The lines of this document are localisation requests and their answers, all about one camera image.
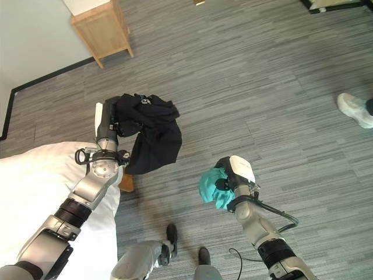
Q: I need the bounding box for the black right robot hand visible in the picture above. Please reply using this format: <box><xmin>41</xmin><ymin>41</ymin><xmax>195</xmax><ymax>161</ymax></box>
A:
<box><xmin>214</xmin><ymin>155</ymin><xmax>256</xmax><ymax>192</ymax></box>

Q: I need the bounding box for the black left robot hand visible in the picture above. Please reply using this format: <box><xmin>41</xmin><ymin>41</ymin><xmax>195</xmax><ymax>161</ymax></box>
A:
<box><xmin>94</xmin><ymin>98</ymin><xmax>124</xmax><ymax>139</ymax></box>

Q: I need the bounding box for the teal garment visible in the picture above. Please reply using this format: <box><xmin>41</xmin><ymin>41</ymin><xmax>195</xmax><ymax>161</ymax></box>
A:
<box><xmin>198</xmin><ymin>166</ymin><xmax>235</xmax><ymax>211</ymax></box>

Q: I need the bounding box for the black garment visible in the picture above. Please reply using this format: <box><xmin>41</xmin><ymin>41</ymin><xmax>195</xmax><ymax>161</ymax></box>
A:
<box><xmin>114</xmin><ymin>93</ymin><xmax>183</xmax><ymax>176</ymax></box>

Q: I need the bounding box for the wooden bed leg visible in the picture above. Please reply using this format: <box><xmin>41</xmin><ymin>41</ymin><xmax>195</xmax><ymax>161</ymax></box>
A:
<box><xmin>119</xmin><ymin>173</ymin><xmax>135</xmax><ymax>193</ymax></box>

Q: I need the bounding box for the white bed duvet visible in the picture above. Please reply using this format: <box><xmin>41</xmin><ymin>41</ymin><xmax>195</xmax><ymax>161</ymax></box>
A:
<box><xmin>0</xmin><ymin>141</ymin><xmax>124</xmax><ymax>280</ymax></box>

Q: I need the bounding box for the wooden nightstand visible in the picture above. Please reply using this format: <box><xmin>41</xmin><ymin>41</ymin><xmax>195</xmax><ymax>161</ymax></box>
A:
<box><xmin>61</xmin><ymin>0</ymin><xmax>135</xmax><ymax>69</ymax></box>

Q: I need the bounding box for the person's white shoe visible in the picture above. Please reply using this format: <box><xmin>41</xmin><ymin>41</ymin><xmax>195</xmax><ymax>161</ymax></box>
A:
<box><xmin>337</xmin><ymin>93</ymin><xmax>373</xmax><ymax>130</ymax></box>

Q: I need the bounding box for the dark furniture with light top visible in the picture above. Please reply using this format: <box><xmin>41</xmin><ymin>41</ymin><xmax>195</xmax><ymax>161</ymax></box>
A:
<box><xmin>300</xmin><ymin>0</ymin><xmax>373</xmax><ymax>15</ymax></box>

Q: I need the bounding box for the black cable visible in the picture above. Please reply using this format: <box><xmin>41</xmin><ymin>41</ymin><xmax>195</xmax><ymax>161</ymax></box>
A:
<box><xmin>228</xmin><ymin>248</ymin><xmax>243</xmax><ymax>280</ymax></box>

